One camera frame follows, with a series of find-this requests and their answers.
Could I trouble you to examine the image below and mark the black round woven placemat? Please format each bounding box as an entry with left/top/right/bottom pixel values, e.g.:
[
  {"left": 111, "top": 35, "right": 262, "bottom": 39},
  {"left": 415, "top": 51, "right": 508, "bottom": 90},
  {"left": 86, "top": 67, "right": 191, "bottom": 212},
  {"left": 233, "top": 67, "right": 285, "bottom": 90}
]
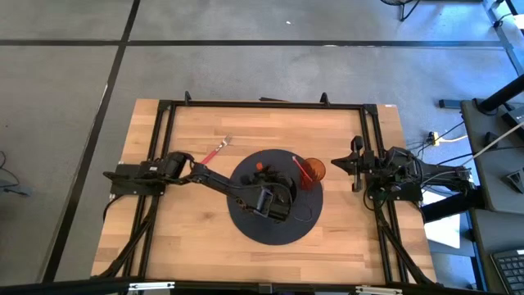
[{"left": 227, "top": 148, "right": 324, "bottom": 246}]

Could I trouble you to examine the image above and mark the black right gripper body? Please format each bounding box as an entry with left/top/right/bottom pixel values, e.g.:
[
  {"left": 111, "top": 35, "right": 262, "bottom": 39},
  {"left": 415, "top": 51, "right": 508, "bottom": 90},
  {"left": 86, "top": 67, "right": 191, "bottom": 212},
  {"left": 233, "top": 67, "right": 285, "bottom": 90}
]
[{"left": 362, "top": 149, "right": 388, "bottom": 181}]

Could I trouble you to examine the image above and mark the thick white cable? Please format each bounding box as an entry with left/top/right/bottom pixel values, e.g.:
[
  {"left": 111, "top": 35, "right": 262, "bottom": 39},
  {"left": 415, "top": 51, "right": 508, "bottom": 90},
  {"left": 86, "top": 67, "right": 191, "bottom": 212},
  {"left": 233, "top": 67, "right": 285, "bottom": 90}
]
[{"left": 470, "top": 120, "right": 524, "bottom": 165}]

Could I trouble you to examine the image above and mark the red-handled metal fork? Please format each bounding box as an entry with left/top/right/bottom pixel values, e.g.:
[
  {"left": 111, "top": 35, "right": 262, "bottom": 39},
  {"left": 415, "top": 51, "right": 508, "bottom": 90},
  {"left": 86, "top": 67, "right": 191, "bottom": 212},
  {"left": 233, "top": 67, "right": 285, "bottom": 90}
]
[{"left": 200, "top": 134, "right": 233, "bottom": 166}]

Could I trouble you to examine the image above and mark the black aluminium table frame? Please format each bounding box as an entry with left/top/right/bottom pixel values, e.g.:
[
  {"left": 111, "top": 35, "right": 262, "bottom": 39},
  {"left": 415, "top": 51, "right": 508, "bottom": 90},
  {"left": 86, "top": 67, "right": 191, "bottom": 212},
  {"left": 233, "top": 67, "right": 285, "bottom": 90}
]
[{"left": 92, "top": 90, "right": 439, "bottom": 290}]

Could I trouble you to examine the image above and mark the dark grey desk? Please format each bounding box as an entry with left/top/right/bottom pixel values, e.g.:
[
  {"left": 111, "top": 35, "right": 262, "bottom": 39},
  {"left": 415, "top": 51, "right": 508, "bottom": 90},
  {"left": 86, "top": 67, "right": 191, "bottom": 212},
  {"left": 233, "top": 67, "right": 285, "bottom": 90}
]
[{"left": 460, "top": 99, "right": 524, "bottom": 295}]

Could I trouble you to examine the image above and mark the red plastic straw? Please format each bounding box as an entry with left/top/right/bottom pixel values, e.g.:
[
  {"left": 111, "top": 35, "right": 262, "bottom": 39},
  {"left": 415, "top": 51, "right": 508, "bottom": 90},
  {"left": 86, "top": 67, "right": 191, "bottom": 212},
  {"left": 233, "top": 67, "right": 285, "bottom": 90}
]
[{"left": 291, "top": 155, "right": 314, "bottom": 184}]

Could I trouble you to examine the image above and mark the orange faceted plastic tumbler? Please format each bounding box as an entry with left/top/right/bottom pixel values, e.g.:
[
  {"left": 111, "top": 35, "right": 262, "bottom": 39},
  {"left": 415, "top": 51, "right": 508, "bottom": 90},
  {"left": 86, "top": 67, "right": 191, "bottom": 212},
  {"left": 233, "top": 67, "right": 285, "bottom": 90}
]
[{"left": 300, "top": 157, "right": 328, "bottom": 191}]

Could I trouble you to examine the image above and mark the black vertical desk post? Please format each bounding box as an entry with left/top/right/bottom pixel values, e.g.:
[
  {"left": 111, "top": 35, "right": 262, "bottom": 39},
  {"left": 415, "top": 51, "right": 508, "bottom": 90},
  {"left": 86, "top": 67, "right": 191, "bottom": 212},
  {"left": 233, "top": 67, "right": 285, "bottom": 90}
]
[{"left": 477, "top": 73, "right": 524, "bottom": 114}]

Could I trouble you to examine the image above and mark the white paper sheet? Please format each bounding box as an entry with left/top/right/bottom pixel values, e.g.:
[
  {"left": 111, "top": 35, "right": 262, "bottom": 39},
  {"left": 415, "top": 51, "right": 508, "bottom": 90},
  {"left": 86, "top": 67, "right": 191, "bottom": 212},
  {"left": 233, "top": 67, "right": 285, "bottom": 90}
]
[{"left": 422, "top": 188, "right": 464, "bottom": 250}]

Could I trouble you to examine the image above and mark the black bowl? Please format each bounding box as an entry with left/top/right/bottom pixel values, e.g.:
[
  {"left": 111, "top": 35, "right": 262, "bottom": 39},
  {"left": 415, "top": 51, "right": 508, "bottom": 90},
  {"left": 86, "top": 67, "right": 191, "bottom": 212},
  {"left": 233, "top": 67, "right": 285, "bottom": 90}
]
[{"left": 240, "top": 162, "right": 299, "bottom": 214}]

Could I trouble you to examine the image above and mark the silver aluminium bracket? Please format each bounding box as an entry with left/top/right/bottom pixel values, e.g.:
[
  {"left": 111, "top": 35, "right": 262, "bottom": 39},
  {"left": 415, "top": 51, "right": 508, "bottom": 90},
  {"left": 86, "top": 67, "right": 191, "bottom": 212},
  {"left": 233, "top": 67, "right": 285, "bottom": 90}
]
[
  {"left": 355, "top": 285, "right": 404, "bottom": 295},
  {"left": 128, "top": 281, "right": 176, "bottom": 293}
]

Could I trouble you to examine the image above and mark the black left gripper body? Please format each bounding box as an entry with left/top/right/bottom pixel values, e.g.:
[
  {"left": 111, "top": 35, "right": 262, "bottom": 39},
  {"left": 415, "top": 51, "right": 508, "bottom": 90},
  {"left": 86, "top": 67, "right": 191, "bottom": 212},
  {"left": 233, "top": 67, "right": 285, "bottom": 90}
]
[{"left": 272, "top": 184, "right": 296, "bottom": 222}]

